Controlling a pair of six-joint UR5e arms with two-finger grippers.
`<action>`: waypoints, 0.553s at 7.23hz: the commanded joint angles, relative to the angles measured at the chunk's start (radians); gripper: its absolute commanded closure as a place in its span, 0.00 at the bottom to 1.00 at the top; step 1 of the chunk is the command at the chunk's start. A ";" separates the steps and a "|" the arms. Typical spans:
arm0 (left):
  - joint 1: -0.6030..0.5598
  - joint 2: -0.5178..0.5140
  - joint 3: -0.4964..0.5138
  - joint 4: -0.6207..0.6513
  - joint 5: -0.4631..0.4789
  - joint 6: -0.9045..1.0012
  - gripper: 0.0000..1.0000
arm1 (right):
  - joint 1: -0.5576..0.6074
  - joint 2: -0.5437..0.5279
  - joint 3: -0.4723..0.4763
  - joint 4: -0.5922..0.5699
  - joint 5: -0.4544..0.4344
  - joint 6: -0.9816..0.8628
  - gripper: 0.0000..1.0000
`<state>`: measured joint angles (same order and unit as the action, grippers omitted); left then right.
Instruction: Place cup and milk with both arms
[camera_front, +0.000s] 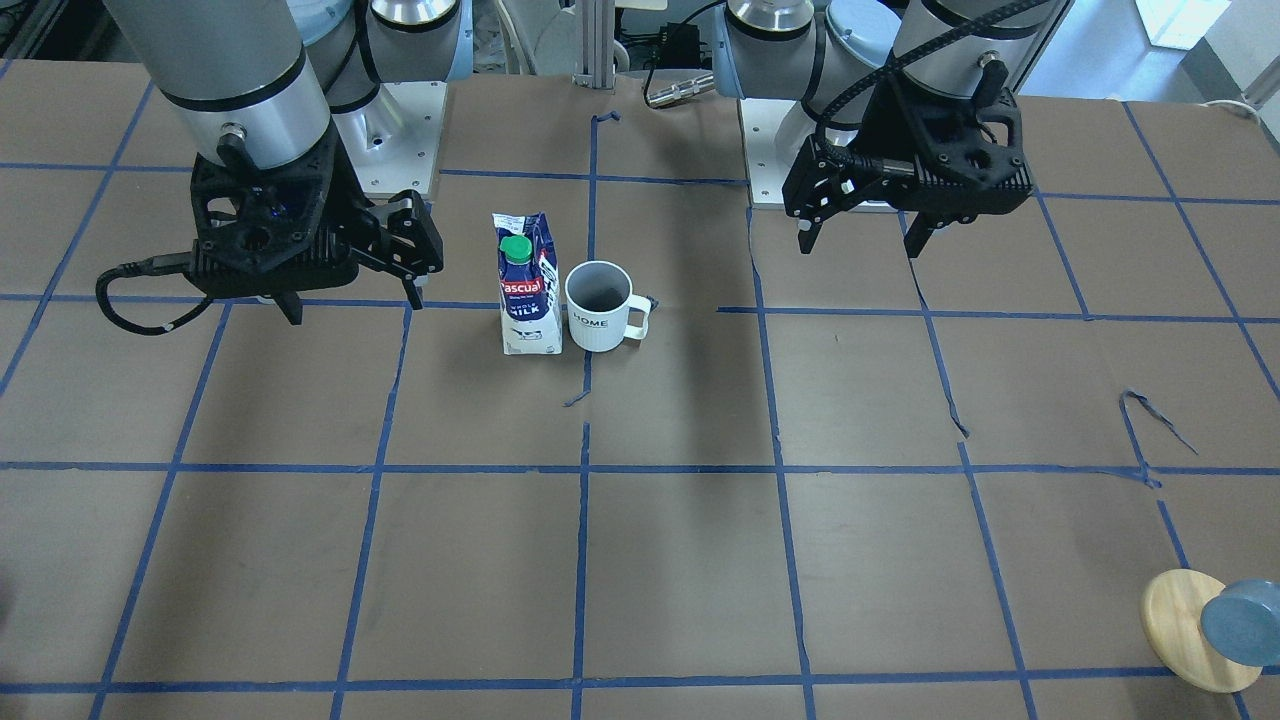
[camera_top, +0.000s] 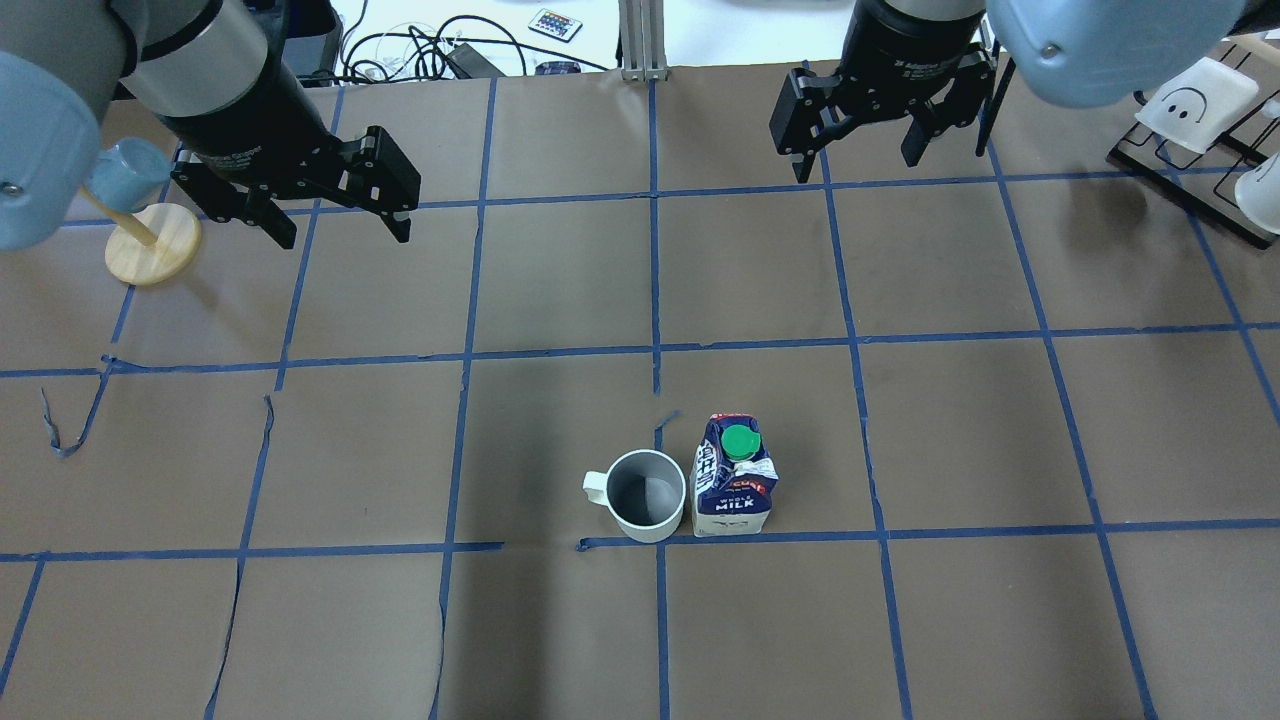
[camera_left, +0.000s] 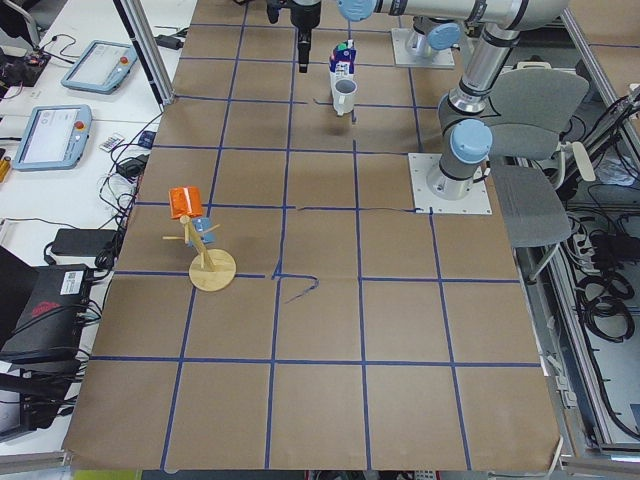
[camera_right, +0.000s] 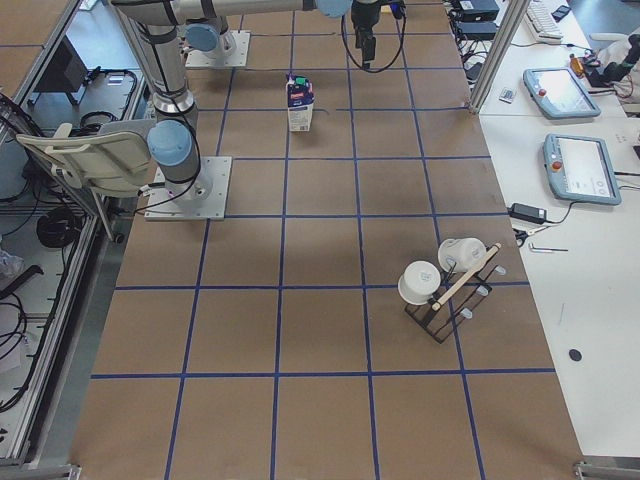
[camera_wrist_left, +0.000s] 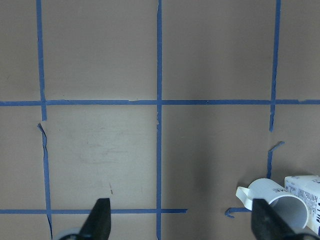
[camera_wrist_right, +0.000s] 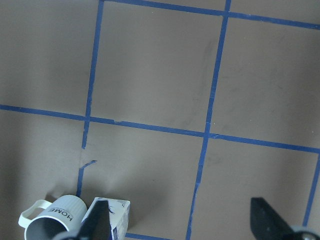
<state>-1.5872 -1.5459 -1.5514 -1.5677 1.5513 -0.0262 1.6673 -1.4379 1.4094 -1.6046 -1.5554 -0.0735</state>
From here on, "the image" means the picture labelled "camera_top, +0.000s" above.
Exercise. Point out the white cup on rack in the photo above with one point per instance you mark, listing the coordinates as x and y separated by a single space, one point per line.
1256 193

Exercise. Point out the small remote control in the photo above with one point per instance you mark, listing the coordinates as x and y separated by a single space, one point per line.
558 26

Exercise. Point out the wooden mug stand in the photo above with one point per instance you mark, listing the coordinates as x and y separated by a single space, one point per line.
151 246

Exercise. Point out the aluminium frame post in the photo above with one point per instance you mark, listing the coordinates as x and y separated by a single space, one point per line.
642 45

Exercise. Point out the black power adapter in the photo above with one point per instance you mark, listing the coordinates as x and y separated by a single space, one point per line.
465 62

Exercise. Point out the blue white milk carton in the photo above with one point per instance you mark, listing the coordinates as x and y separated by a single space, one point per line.
732 478

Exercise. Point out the white smiley cup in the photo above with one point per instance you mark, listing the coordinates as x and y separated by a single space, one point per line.
1194 108

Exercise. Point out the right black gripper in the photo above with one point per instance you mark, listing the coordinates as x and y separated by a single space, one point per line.
908 42

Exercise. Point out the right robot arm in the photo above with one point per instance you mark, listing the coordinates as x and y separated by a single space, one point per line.
1089 54

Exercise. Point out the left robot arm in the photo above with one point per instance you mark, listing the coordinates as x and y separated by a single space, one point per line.
209 73

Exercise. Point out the light blue mug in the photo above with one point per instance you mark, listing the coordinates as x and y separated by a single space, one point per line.
125 175

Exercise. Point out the white grey mug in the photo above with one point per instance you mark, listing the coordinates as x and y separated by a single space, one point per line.
644 490

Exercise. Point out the black wire cup rack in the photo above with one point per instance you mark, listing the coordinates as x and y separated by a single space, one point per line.
1204 183

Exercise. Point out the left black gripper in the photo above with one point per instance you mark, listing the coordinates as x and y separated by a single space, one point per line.
248 112

